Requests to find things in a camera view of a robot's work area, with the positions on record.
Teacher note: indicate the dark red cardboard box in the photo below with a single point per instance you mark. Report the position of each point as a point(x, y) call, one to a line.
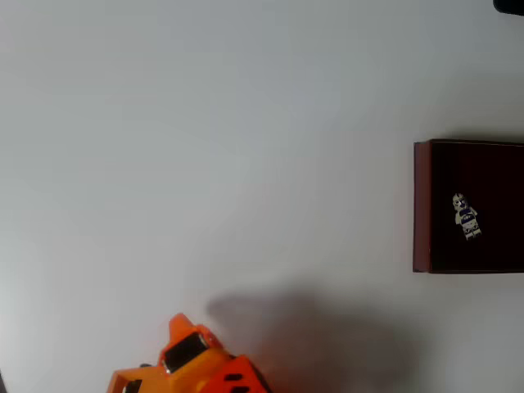
point(450, 163)

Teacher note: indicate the black object at table edge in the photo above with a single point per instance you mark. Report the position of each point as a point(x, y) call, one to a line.
point(509, 6)

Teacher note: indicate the white and blue lego minifigure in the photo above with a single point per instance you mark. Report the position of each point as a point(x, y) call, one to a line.
point(466, 217)

